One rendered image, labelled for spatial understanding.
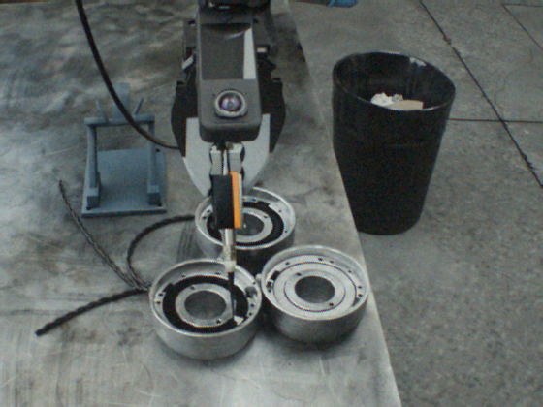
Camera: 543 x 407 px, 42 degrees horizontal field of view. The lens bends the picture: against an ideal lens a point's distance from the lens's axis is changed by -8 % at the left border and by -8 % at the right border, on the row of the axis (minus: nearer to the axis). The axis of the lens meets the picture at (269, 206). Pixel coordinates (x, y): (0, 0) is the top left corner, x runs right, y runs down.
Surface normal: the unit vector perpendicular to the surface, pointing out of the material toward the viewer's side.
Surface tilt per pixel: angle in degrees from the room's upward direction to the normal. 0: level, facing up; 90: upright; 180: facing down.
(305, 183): 0
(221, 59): 31
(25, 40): 0
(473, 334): 0
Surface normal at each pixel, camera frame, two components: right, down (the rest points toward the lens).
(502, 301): 0.04, -0.79
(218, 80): 0.11, -0.36
